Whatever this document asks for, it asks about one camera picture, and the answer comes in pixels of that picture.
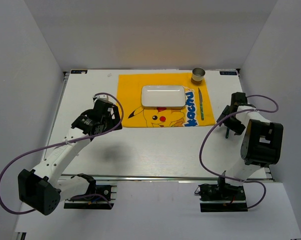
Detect fork with teal handle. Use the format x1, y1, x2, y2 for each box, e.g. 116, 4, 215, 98
225, 128, 230, 139

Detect knife with teal handle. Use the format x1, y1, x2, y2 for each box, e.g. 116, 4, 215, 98
198, 88, 205, 121

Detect yellow printed cloth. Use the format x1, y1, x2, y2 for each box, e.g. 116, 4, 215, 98
117, 72, 216, 128

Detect white rectangular plate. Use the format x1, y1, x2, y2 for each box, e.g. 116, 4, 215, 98
141, 85, 186, 108

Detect cup with wooden base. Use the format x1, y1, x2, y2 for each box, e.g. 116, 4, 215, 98
191, 67, 206, 85

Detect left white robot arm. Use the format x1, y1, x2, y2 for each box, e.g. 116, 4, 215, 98
17, 92, 124, 216

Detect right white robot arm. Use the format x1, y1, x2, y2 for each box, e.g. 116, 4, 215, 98
216, 92, 284, 200

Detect right blue corner label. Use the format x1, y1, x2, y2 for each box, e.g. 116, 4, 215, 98
219, 71, 238, 76

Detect blue corner label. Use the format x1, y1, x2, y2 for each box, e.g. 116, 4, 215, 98
219, 71, 238, 76
70, 69, 88, 75

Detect left blue corner label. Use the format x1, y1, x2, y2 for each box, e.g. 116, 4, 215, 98
70, 69, 88, 75

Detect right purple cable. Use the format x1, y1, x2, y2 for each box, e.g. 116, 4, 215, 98
199, 94, 279, 210

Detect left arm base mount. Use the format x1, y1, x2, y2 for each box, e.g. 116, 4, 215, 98
63, 173, 117, 210

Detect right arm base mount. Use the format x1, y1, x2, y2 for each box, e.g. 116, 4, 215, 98
194, 177, 248, 213

